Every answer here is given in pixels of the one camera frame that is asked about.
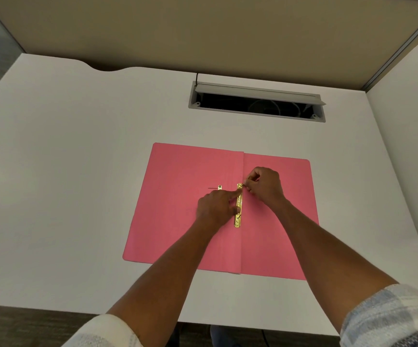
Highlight person's left hand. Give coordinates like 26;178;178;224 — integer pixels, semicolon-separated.
196;188;244;229

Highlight person's right hand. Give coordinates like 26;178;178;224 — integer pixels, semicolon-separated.
243;167;287;211

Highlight gold metal file fastener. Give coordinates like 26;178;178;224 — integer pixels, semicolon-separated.
234;183;246;229

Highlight person's right forearm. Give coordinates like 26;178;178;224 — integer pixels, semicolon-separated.
267;198;399;334

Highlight person's left forearm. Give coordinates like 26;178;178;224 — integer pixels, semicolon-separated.
106;217;226;338

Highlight pink paper file folder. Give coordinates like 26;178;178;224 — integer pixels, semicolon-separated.
122;142;320;281

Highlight person's dark trouser leg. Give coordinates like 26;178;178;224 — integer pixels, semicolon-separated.
209;324;243;347

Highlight beige desk partition panel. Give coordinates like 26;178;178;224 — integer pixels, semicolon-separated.
0;0;418;93

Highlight person's plaid left sleeve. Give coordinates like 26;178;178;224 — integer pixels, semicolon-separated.
62;314;144;347

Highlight person's plaid sleeve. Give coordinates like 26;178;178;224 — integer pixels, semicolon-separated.
62;314;144;347
339;283;418;347

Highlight person's plaid right sleeve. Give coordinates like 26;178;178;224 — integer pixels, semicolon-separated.
339;283;418;347

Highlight white coiled cables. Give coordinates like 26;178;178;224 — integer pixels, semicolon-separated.
248;99;304;116

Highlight grey desk cable tray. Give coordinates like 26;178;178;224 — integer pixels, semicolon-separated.
188;81;327;123

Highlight aluminium partition frame post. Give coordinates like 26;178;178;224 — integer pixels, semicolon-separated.
362;13;418;93

